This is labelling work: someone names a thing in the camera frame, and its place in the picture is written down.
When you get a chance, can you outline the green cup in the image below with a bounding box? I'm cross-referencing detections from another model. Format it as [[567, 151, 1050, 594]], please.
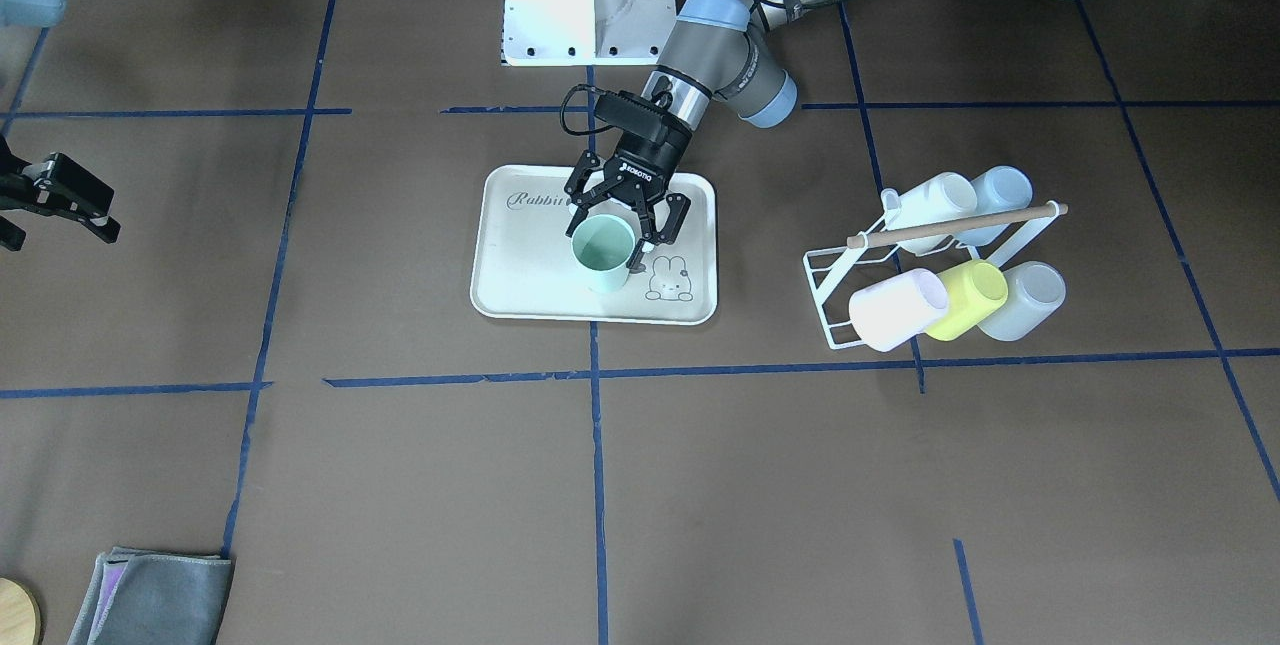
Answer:
[[571, 215, 637, 294]]

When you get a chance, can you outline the pink cup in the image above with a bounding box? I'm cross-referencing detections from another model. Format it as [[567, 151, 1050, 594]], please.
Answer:
[[847, 267, 950, 352]]

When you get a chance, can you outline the blue cup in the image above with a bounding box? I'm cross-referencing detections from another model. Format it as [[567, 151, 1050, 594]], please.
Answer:
[[957, 165, 1033, 247]]

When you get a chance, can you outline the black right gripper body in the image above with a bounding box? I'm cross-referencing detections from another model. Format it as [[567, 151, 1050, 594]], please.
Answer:
[[1, 134, 54, 218]]

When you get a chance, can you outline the beige rabbit tray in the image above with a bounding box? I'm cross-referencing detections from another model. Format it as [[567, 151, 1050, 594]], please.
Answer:
[[470, 165, 718, 326]]

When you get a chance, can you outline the grey cup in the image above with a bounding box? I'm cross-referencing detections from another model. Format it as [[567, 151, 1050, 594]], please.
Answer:
[[978, 261, 1068, 340]]

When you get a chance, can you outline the wooden mug tree stand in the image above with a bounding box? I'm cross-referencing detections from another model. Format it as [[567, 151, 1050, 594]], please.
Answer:
[[1, 578, 44, 644]]

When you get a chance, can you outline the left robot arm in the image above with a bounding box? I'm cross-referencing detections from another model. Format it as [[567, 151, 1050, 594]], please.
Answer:
[[564, 0, 847, 271]]

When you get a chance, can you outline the grey folded cloth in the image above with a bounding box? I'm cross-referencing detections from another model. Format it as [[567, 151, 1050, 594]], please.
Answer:
[[68, 546, 234, 644]]

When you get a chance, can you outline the yellow cup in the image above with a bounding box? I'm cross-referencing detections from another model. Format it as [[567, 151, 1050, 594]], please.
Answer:
[[924, 259, 1009, 340]]

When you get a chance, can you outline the beige cup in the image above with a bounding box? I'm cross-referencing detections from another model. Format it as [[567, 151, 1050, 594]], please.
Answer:
[[884, 171, 978, 230]]

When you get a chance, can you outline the white wire cup rack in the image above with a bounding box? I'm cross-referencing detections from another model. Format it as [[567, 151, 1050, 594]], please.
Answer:
[[803, 189, 1070, 349]]

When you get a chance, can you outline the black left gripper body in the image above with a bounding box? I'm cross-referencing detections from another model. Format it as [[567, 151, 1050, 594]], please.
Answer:
[[564, 90, 692, 227]]

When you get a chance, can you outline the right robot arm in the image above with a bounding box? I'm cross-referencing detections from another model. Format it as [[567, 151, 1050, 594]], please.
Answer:
[[1, 0, 122, 244]]

